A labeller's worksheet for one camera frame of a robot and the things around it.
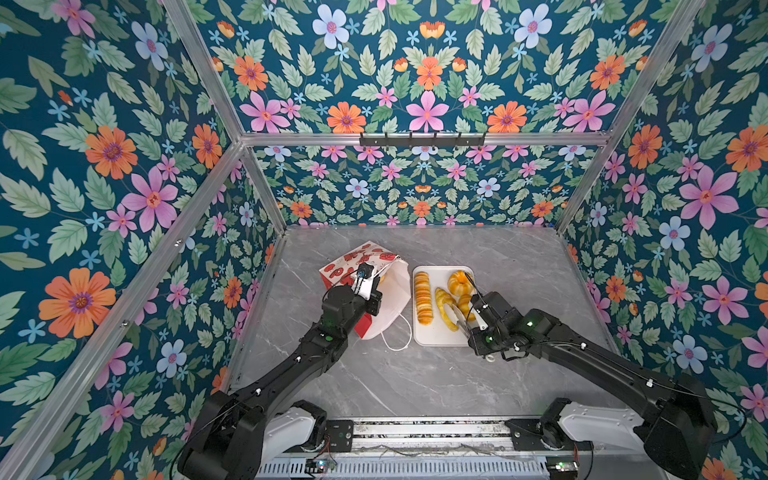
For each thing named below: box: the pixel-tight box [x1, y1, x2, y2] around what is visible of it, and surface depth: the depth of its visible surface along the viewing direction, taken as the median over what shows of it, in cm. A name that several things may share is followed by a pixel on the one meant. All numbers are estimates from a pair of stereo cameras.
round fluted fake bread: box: [448, 270, 474, 296], surface depth 103 cm
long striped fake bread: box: [415, 271, 433, 326], surface depth 98 cm
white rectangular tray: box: [412, 266, 474, 347], surface depth 93 cm
